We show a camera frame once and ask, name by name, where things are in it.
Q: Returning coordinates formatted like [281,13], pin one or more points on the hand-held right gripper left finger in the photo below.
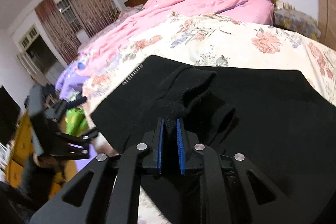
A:
[159,146]

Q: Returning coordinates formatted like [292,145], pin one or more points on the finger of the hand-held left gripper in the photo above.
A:
[68,107]
[76,144]

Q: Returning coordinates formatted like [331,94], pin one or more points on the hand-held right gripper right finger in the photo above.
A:
[180,146]

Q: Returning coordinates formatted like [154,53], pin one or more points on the black pants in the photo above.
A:
[262,121]

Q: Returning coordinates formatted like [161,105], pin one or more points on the person's left hand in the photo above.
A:
[43,161]

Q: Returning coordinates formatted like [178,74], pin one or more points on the green bag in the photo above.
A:
[74,121]

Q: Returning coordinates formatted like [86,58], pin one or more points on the purple bed sheet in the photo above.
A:
[72,79]

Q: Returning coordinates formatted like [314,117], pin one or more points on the yellow wooden cabinet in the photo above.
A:
[19,142]

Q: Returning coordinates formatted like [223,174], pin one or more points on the black television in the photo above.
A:
[8,111]

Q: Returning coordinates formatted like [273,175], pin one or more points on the doorway with transom window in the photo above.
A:
[39,53]

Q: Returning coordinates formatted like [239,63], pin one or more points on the barred window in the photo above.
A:
[67,14]

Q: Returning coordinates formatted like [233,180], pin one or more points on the red patterned curtain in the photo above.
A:
[89,1]

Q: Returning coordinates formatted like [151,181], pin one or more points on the floral quilt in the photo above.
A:
[223,40]

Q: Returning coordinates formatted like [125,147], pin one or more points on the pink blanket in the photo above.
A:
[162,14]

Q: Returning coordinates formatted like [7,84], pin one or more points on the nightstand with floral cover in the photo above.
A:
[296,22]

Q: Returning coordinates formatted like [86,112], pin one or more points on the wooden wardrobe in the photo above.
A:
[326,8]

